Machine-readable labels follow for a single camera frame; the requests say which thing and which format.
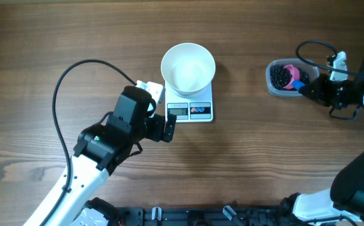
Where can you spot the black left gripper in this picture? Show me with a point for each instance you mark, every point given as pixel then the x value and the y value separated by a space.
pixel 157 134

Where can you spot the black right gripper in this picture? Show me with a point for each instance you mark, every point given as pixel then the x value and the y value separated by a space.
pixel 319 84

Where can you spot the pink scoop blue handle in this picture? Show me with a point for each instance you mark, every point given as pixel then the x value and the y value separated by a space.
pixel 295 80

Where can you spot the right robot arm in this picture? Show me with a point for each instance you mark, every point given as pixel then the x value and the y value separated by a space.
pixel 345 198

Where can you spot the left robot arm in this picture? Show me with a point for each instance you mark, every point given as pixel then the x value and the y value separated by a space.
pixel 103 146

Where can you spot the white digital kitchen scale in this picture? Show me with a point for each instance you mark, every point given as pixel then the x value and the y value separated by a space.
pixel 193 108

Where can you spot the white bowl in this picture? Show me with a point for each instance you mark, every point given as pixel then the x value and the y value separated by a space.
pixel 188 68

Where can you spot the black beans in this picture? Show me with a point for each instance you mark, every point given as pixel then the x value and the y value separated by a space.
pixel 280 76

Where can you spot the clear plastic container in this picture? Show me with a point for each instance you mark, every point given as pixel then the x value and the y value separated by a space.
pixel 312 71

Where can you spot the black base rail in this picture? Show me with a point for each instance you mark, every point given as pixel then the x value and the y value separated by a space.
pixel 99 212

